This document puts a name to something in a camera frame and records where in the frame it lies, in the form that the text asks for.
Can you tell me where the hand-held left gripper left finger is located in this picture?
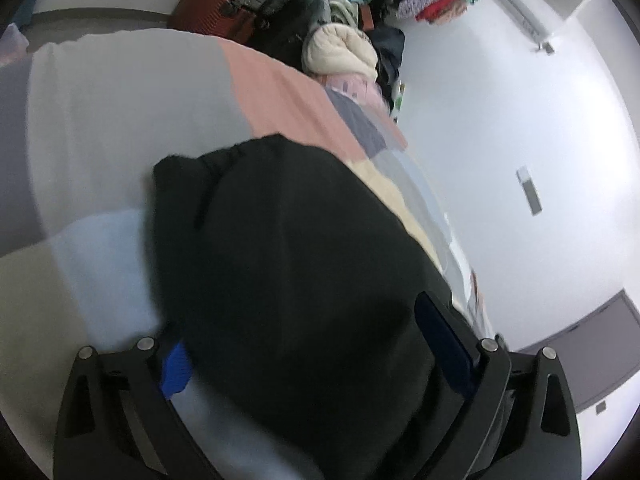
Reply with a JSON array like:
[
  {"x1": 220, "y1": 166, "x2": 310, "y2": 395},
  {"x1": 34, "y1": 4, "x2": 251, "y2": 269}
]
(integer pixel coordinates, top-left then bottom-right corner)
[{"x1": 52, "y1": 325, "x2": 221, "y2": 480}]

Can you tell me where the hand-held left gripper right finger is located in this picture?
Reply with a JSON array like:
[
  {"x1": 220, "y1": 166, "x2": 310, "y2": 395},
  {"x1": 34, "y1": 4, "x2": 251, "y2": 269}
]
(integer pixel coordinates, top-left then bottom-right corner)
[{"x1": 414, "y1": 290, "x2": 583, "y2": 480}]

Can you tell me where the black garment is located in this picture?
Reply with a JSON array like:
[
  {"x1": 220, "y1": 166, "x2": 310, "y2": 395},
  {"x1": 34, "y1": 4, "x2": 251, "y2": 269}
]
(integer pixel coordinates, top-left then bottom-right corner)
[{"x1": 147, "y1": 132, "x2": 481, "y2": 480}]

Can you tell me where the grey door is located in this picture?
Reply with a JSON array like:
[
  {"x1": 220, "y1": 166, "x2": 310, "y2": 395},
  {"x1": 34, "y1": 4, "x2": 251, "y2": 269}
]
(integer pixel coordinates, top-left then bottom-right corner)
[{"x1": 517, "y1": 287, "x2": 640, "y2": 411}]

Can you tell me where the checkered bed blanket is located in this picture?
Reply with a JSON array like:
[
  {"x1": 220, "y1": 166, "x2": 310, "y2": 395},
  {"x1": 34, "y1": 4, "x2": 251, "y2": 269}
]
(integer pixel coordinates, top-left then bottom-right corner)
[{"x1": 0, "y1": 27, "x2": 496, "y2": 480}]

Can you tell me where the pink garment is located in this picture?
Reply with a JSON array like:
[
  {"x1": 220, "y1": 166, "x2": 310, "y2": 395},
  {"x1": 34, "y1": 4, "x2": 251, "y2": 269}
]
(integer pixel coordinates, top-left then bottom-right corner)
[{"x1": 317, "y1": 72, "x2": 383, "y2": 103}]

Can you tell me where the black jacket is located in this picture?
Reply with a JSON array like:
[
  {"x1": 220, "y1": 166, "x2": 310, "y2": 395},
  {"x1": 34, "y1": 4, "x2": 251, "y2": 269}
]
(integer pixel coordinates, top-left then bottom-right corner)
[{"x1": 370, "y1": 27, "x2": 406, "y2": 86}]

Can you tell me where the cream fluffy blanket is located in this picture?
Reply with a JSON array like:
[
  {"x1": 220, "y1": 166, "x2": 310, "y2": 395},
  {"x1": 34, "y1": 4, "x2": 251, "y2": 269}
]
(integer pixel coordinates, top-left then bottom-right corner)
[{"x1": 302, "y1": 22, "x2": 378, "y2": 81}]

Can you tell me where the white air conditioner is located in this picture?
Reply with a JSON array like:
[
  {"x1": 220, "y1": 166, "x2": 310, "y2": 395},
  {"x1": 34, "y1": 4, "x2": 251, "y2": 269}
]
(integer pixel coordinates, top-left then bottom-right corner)
[{"x1": 482, "y1": 0, "x2": 548, "y2": 43}]

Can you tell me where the black backpack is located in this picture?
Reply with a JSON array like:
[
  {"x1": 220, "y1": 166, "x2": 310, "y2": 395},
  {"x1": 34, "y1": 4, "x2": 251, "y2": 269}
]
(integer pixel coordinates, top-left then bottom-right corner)
[{"x1": 250, "y1": 0, "x2": 321, "y2": 73}]

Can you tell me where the red suitcase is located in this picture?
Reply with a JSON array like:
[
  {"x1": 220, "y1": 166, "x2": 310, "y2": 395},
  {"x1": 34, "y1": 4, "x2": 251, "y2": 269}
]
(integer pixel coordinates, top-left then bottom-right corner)
[{"x1": 167, "y1": 0, "x2": 266, "y2": 46}]

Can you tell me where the grey wall panel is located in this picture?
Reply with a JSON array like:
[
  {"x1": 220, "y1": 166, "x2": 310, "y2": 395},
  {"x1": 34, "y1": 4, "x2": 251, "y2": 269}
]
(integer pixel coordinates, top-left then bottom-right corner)
[{"x1": 516, "y1": 165, "x2": 543, "y2": 217}]

